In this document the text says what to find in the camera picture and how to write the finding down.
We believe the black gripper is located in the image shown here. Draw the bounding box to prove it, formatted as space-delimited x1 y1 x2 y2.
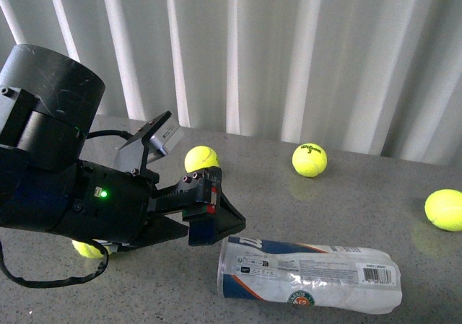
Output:
57 161 246 251

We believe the clear Wilson tennis ball can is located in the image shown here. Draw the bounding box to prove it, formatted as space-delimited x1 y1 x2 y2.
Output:
217 237 402 315

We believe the Wilson 3 tennis ball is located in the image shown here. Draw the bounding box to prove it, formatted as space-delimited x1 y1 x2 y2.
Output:
184 146 219 172

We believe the plain yellow tennis ball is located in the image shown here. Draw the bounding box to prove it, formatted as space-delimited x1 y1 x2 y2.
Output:
292 143 328 178

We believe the far left tennis ball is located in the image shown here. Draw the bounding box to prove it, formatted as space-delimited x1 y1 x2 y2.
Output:
71 240 113 259

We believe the Roland Garros tennis ball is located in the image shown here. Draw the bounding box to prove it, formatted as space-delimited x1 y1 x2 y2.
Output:
424 189 461 232

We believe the white pleated curtain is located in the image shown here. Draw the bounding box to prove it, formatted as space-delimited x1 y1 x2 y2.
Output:
1 0 461 167

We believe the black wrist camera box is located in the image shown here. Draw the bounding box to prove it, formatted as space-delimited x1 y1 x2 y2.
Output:
113 111 183 176

